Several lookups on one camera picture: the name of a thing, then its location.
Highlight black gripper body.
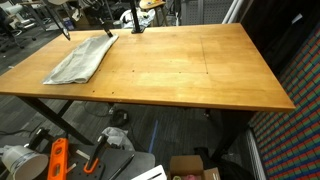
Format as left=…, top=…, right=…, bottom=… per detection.
left=81, top=5, right=105, bottom=24

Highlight white cloth towel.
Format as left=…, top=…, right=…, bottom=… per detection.
left=41, top=33, right=120, bottom=85

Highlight crumpled white cloth pile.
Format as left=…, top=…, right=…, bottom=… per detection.
left=119, top=8, right=156, bottom=29

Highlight round wooden stool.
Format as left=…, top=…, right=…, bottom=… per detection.
left=138, top=0, right=169, bottom=27

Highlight black office chair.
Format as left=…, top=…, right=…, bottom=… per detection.
left=0, top=8, right=38, bottom=53

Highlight crumpled white plastic bag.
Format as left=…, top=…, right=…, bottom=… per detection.
left=101, top=126, right=136, bottom=152

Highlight blue floor tape strip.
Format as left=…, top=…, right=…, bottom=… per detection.
left=148, top=119, right=159, bottom=154

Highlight black orange bar clamp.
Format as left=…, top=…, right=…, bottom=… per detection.
left=83, top=133, right=109, bottom=175

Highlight white vertical pipes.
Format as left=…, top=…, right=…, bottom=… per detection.
left=221, top=0, right=249, bottom=24

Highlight black perforated board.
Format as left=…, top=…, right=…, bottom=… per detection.
left=66, top=143, right=157, bottom=180

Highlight white plastic bucket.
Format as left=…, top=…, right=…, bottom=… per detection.
left=0, top=144, right=50, bottom=180

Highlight black pen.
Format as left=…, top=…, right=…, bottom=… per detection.
left=108, top=153, right=136, bottom=180

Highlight white flat box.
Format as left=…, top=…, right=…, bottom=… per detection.
left=130, top=164, right=168, bottom=180

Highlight open cardboard box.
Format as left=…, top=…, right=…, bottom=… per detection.
left=166, top=154, right=222, bottom=180

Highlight black bag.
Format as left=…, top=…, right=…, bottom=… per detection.
left=194, top=146, right=256, bottom=180

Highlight black coiled floor cable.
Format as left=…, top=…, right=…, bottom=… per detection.
left=109, top=108, right=129, bottom=128

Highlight white ribbed rail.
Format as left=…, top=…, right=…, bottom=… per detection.
left=245, top=128, right=268, bottom=180

